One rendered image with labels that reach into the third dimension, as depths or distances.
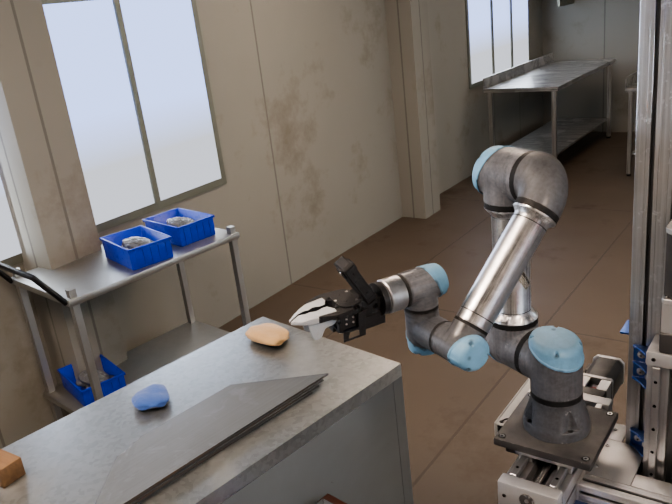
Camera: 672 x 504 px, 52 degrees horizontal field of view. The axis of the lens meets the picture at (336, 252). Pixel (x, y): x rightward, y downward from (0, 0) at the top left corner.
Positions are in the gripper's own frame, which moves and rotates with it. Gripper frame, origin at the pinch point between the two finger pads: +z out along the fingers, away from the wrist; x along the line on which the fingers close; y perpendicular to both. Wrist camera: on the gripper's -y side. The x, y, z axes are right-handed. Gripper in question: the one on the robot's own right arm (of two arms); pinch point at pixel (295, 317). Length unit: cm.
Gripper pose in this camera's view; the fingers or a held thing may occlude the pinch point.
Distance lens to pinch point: 137.5
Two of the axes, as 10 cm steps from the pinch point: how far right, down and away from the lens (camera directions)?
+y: 0.5, 8.9, 4.5
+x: -5.0, -3.7, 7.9
